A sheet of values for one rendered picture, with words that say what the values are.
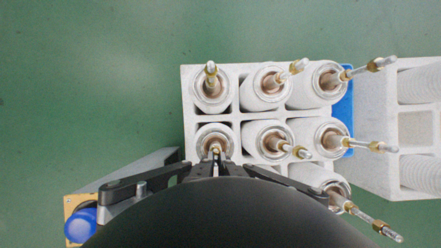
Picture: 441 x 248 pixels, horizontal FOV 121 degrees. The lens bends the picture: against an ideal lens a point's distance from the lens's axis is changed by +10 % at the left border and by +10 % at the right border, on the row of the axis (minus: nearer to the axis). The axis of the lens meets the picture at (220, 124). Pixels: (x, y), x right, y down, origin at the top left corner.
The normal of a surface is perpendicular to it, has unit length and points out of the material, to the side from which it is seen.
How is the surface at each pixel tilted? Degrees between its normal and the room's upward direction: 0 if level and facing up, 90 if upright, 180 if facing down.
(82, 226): 0
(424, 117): 90
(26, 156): 0
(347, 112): 88
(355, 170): 90
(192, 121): 0
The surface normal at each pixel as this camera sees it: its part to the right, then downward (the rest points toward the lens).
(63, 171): 0.05, 0.02
